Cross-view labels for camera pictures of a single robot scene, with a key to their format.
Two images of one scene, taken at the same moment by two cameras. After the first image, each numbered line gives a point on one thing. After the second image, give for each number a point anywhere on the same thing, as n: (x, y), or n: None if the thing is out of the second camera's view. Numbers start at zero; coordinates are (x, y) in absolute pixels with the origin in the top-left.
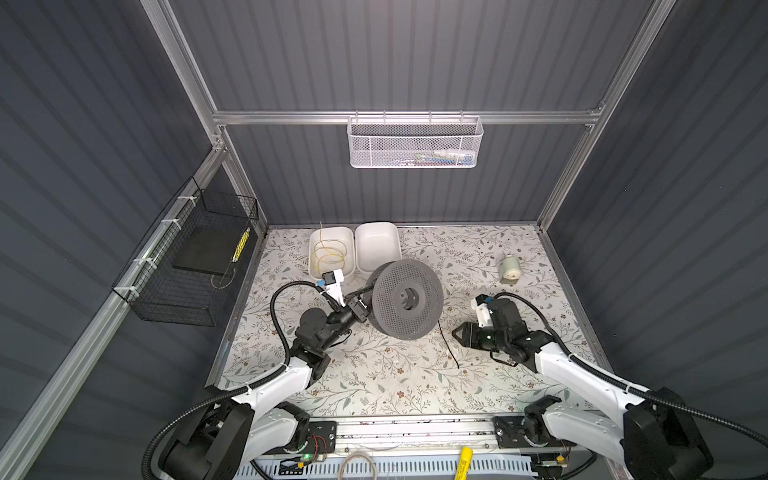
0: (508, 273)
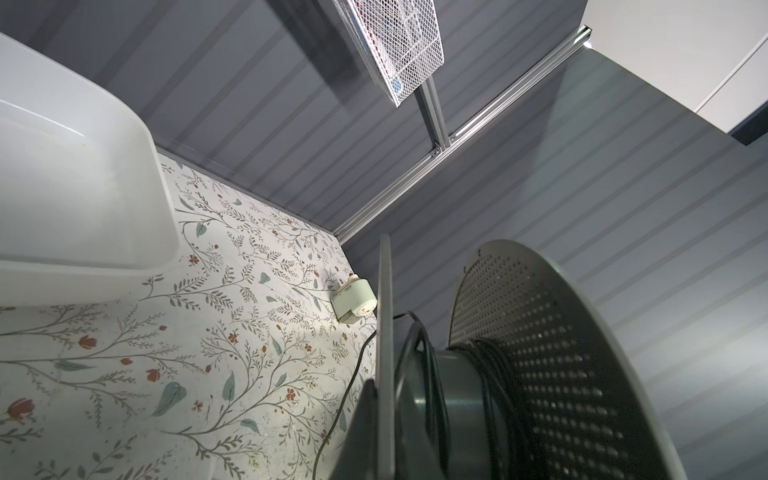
0: (354, 300)
